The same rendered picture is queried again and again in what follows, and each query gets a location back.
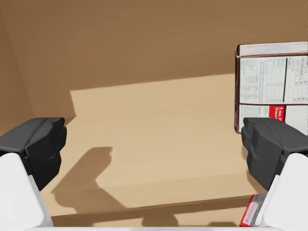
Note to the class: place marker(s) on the brown and white carton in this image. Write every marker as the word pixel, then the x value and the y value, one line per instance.
pixel 264 84

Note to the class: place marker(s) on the red and white carton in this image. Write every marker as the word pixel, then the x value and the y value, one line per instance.
pixel 251 211

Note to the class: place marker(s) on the pale wooden shelf unit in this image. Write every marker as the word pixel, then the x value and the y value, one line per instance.
pixel 144 72

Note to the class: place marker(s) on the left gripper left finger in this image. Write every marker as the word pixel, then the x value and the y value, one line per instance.
pixel 31 154

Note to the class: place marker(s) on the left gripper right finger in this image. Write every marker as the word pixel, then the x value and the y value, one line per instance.
pixel 276 154

